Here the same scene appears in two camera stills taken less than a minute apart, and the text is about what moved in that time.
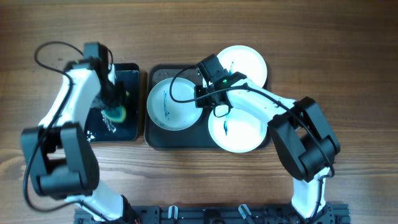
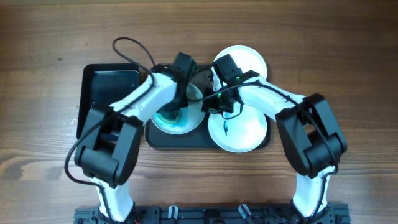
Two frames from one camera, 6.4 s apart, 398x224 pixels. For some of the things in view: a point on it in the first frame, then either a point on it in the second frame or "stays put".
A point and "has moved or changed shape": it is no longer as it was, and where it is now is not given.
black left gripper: (121, 97) to (183, 102)
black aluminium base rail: (217, 215) stays put
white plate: (245, 60) stays put
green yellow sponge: (115, 114) has moved or changed shape
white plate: (239, 131) stays put
